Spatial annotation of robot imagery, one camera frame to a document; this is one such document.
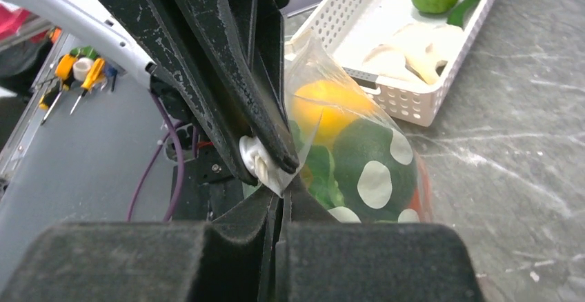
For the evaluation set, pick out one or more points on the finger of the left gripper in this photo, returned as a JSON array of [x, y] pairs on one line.
[[235, 53], [151, 50]]

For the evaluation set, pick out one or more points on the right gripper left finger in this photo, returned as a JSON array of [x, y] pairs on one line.
[[224, 260]]

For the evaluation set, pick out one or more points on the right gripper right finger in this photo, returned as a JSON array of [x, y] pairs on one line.
[[319, 258]]

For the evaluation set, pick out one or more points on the green lettuce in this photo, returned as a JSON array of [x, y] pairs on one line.
[[318, 170]]

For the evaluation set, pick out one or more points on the polka dot zip bag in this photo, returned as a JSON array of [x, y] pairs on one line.
[[311, 63]]

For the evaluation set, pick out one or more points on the peach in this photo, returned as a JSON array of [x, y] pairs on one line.
[[421, 200]]

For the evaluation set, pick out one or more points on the green lime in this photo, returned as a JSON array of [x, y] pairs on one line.
[[375, 169]]

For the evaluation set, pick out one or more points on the yellow lemon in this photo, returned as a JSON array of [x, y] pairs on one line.
[[330, 107]]

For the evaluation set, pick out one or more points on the white mushrooms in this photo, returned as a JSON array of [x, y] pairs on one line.
[[415, 52]]

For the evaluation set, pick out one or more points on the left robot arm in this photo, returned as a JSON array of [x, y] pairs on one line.
[[74, 15]]

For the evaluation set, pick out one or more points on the yellow screwdriver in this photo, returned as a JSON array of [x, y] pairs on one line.
[[64, 74], [94, 75]]

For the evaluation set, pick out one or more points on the white plastic basket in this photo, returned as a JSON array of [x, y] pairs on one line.
[[350, 29]]

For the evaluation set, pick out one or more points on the green chili pepper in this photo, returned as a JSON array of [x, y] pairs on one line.
[[458, 14]]

